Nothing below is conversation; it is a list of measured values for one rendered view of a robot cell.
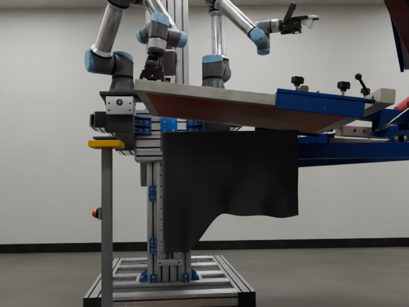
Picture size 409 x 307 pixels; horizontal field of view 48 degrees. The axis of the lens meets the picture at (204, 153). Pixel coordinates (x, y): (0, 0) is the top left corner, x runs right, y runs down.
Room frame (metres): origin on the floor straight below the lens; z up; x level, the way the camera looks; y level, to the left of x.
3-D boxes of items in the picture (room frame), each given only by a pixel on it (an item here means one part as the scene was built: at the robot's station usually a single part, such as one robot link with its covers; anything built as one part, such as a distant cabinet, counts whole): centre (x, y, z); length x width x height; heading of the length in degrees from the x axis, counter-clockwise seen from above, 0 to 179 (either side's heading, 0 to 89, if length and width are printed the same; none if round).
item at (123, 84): (2.50, 0.44, 1.31); 0.15 x 0.15 x 0.10
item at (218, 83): (2.55, -0.05, 1.31); 0.15 x 0.15 x 0.10
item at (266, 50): (2.57, -0.34, 1.56); 0.11 x 0.08 x 0.11; 161
